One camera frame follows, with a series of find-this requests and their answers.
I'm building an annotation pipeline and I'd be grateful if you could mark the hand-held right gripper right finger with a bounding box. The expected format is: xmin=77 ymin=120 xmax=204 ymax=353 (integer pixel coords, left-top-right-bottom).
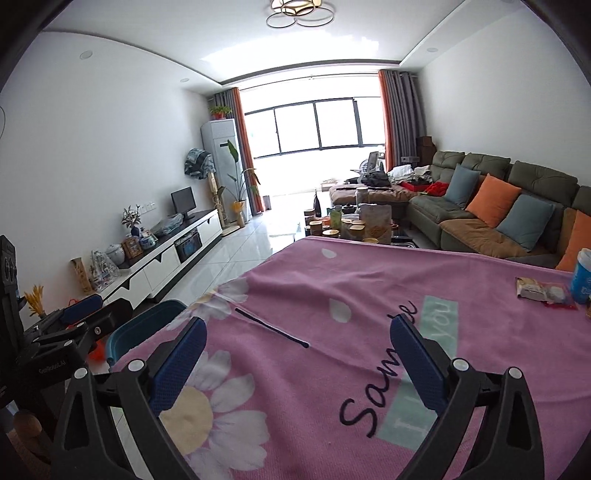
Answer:
xmin=388 ymin=315 xmax=546 ymax=480

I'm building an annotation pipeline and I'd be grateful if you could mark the white tv cabinet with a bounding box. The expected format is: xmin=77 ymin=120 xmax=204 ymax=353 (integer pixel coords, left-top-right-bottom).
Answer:
xmin=81 ymin=208 xmax=223 ymax=305

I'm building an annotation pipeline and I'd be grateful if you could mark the blue white wrapped bundle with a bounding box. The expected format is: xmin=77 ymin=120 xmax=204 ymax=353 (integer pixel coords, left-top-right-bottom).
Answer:
xmin=151 ymin=213 xmax=183 ymax=237

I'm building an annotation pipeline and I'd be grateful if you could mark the blue can with white cap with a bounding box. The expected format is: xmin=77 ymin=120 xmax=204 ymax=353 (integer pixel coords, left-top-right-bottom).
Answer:
xmin=570 ymin=248 xmax=591 ymax=304

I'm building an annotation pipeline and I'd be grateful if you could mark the fan with patterned cover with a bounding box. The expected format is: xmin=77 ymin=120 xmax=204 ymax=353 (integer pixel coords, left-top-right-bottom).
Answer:
xmin=183 ymin=147 xmax=227 ymax=229

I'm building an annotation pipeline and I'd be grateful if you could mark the tall yellow box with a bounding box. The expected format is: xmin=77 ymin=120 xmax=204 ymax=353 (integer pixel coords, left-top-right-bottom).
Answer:
xmin=70 ymin=258 xmax=93 ymax=294

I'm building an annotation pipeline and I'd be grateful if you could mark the glass ship model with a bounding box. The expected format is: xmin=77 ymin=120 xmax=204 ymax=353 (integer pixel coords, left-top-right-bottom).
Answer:
xmin=90 ymin=249 xmax=121 ymax=291

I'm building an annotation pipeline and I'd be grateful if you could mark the white standing air conditioner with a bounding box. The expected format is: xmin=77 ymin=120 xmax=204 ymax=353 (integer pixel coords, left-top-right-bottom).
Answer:
xmin=201 ymin=119 xmax=254 ymax=227

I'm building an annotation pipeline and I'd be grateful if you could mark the olive green sofa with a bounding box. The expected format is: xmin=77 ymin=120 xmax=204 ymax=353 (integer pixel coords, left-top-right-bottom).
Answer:
xmin=329 ymin=150 xmax=591 ymax=271

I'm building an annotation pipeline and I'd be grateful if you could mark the orange plastic bag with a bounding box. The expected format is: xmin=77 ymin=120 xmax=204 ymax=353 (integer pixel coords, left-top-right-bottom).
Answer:
xmin=68 ymin=298 xmax=112 ymax=366

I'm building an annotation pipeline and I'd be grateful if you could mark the large window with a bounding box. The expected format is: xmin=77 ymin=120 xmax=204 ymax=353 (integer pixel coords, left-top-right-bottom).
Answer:
xmin=242 ymin=97 xmax=386 ymax=160

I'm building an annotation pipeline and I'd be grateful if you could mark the pile of white clothes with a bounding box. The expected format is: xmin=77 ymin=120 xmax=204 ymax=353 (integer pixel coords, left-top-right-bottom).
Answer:
xmin=388 ymin=164 xmax=430 ymax=181

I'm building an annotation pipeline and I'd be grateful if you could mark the group of tea jars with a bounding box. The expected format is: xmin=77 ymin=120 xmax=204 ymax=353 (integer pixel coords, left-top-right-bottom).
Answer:
xmin=302 ymin=203 xmax=407 ymax=243

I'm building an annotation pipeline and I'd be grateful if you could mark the grey office chair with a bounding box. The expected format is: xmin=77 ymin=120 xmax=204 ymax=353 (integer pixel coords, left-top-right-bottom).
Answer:
xmin=360 ymin=150 xmax=386 ymax=174

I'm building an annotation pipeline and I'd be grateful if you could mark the small snack packet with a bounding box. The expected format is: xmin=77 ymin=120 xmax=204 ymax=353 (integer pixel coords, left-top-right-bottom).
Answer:
xmin=516 ymin=276 xmax=579 ymax=309

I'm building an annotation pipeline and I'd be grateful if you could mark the pink floral blanket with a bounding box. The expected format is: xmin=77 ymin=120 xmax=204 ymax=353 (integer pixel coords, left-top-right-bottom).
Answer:
xmin=111 ymin=235 xmax=591 ymax=480

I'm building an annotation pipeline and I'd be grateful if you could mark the tall plant in yellow pot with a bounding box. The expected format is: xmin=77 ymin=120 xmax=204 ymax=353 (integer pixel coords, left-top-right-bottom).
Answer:
xmin=217 ymin=141 xmax=262 ymax=227

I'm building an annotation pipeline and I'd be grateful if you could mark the black monitor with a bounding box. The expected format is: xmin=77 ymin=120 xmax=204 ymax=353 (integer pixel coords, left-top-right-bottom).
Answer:
xmin=171 ymin=187 xmax=197 ymax=221

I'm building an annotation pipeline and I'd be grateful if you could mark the orange cushion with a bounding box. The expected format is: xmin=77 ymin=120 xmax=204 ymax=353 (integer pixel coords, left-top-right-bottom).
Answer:
xmin=555 ymin=210 xmax=591 ymax=273
xmin=465 ymin=174 xmax=522 ymax=228

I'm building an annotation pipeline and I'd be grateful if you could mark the teal plastic bin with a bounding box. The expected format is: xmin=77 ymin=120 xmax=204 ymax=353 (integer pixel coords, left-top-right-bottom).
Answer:
xmin=106 ymin=299 xmax=188 ymax=367

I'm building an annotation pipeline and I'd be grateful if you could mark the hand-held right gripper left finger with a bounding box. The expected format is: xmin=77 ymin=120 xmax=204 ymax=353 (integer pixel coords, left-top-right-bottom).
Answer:
xmin=53 ymin=316 xmax=208 ymax=480

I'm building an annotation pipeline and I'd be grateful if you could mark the brown paper bag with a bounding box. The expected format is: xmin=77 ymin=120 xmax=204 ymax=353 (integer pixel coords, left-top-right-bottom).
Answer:
xmin=359 ymin=203 xmax=393 ymax=241

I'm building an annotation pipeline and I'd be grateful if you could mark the small plant in blue vase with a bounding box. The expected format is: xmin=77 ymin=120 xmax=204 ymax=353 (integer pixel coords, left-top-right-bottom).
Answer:
xmin=121 ymin=204 xmax=143 ymax=238

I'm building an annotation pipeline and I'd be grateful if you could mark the glass coffee table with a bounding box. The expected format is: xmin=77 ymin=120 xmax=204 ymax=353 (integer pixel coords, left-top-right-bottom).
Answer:
xmin=268 ymin=208 xmax=416 ymax=252

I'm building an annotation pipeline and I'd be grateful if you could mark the ring ceiling lamp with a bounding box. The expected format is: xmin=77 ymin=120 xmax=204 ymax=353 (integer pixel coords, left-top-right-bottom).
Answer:
xmin=265 ymin=0 xmax=334 ymax=29

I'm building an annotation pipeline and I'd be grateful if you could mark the blue-grey cushion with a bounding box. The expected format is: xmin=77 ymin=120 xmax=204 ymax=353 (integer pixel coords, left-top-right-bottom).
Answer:
xmin=498 ymin=194 xmax=555 ymax=252
xmin=445 ymin=165 xmax=482 ymax=207

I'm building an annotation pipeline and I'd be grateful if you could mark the grey and orange curtain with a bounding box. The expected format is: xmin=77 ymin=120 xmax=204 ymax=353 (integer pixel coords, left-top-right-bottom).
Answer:
xmin=378 ymin=69 xmax=428 ymax=169
xmin=213 ymin=88 xmax=257 ymax=215

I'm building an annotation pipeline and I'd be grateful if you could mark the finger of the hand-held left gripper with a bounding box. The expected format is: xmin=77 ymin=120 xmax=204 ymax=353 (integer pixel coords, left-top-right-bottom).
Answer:
xmin=32 ymin=294 xmax=105 ymax=335
xmin=69 ymin=298 xmax=134 ymax=344

